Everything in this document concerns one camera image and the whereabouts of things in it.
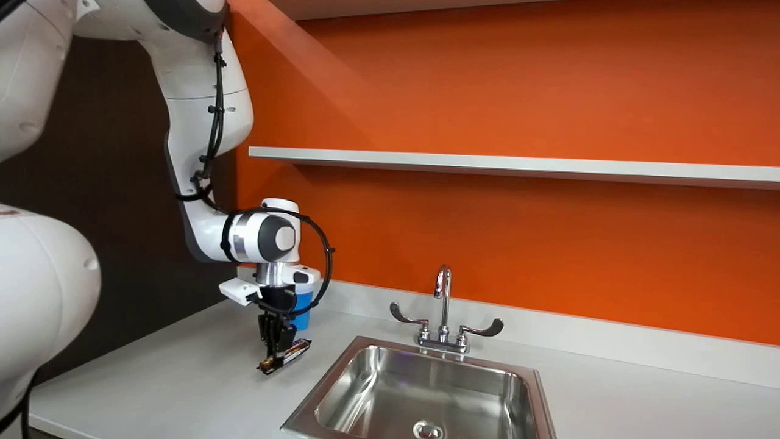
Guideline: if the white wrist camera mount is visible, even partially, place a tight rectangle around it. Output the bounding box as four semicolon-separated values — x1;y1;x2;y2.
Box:
218;267;321;312

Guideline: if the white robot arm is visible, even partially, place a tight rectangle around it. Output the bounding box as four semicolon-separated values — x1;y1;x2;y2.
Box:
0;0;299;425

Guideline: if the white wall shelf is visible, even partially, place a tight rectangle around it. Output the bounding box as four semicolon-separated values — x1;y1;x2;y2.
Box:
249;146;780;191

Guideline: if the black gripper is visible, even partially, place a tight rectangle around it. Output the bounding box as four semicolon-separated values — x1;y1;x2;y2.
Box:
259;311;294;369

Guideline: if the blue plastic cup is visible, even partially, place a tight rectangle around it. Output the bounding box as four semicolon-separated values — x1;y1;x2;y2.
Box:
292;286;314;333

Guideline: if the chrome faucet with black handles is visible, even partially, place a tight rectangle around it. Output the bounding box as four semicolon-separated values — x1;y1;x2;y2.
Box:
391;267;504;355

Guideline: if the stainless steel sink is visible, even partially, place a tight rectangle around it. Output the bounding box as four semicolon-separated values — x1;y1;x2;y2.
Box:
282;338;559;439

